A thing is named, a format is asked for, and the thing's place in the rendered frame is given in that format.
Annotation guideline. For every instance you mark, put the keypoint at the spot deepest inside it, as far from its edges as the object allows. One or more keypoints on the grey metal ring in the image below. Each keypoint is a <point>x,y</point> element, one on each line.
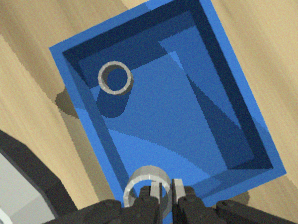
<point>153,173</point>

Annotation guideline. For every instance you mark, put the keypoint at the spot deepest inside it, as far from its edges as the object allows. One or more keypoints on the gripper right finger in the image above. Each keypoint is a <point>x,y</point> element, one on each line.
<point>191,210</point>

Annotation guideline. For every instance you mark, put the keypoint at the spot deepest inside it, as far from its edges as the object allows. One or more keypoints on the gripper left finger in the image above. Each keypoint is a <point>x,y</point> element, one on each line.
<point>146,209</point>

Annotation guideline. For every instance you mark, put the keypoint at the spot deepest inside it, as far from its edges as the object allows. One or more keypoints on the grey metal bushing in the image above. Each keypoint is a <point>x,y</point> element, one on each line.
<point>104,72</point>

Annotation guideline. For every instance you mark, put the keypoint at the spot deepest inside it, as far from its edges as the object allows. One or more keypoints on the blue crate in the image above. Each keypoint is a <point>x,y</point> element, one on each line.
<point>190,111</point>

